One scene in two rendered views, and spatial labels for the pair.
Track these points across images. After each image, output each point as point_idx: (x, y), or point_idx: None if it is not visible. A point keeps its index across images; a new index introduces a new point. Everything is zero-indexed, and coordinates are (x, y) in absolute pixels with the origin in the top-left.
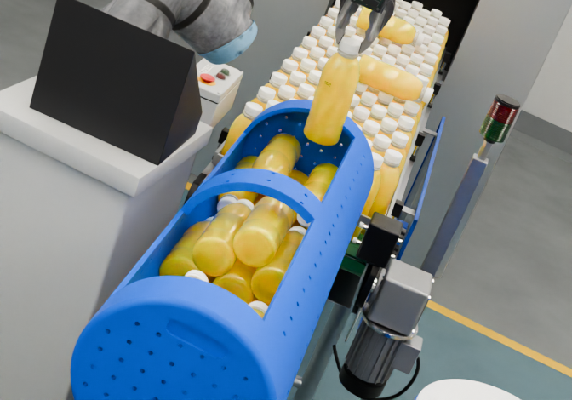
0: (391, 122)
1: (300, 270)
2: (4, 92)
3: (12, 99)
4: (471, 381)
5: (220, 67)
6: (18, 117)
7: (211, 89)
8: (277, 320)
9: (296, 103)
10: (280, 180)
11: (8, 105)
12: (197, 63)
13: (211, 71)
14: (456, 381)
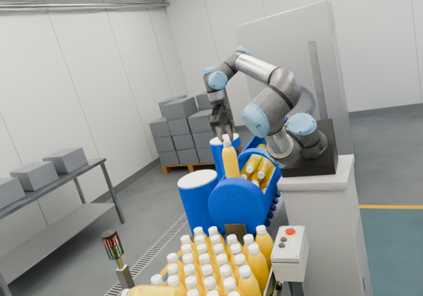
0: (171, 266)
1: (246, 145)
2: (350, 159)
3: (345, 159)
4: (196, 185)
5: (285, 251)
6: (338, 155)
7: (285, 227)
8: (252, 138)
9: (243, 181)
10: (251, 150)
11: (344, 157)
12: (300, 246)
13: (290, 244)
14: (201, 183)
